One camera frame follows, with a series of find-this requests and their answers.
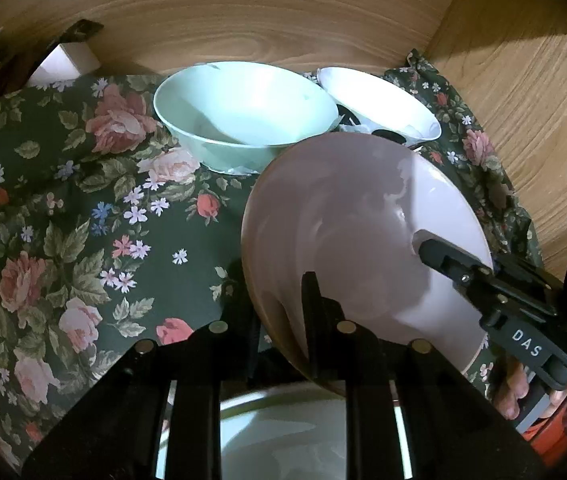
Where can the mint green bowl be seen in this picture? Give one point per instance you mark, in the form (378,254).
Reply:
(243,105)

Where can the white bowl with black spots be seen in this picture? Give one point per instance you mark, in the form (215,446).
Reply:
(378,100)

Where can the dark floral cloth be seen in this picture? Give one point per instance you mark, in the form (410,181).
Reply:
(63,185)

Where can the person's right hand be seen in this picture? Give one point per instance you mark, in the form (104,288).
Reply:
(511,390)

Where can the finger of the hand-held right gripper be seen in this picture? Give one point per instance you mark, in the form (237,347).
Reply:
(448,260)
(523,275)

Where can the small white box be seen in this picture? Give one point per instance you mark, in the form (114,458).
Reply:
(63,65)

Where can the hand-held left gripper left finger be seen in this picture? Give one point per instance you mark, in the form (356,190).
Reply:
(193,385)

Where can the pink bowl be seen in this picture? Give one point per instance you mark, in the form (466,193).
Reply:
(353,220)

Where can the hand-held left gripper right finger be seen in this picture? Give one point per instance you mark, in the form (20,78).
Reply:
(373,400)

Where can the mint green plate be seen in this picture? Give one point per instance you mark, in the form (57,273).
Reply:
(283,435)

